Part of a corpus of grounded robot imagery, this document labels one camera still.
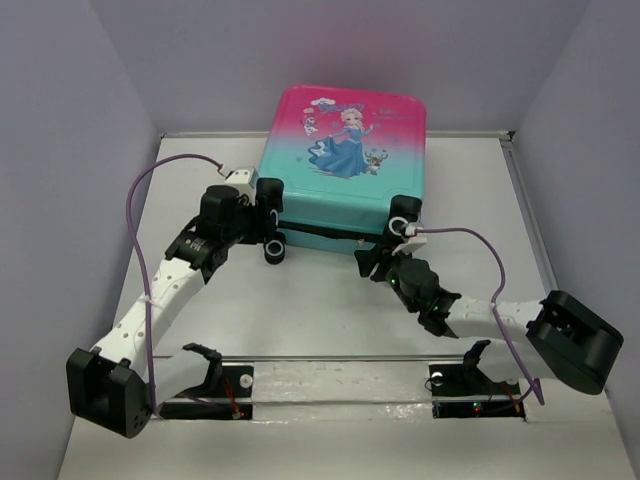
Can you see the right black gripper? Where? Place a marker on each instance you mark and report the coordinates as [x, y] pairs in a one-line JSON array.
[[381, 254]]

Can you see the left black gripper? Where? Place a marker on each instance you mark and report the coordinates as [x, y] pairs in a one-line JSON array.
[[265, 226]]

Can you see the pink and teal suitcase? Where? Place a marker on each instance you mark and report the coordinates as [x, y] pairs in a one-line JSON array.
[[343, 155]]

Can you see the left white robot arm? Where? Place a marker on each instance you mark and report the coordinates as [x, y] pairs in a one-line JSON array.
[[116, 384]]

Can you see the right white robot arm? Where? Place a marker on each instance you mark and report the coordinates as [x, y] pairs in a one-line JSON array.
[[557, 337]]

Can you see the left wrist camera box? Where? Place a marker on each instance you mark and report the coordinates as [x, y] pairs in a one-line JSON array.
[[243, 180]]

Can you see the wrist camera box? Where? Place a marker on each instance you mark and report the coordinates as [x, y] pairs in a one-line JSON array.
[[243, 180], [413, 238]]

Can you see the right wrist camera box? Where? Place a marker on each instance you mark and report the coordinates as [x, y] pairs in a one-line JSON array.
[[413, 238]]

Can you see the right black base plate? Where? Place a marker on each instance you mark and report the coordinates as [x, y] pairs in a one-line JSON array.
[[459, 392]]

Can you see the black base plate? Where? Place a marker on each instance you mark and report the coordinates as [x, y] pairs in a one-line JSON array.
[[229, 400], [459, 392]]

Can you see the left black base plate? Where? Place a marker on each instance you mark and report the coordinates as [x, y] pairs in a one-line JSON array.
[[229, 400]]

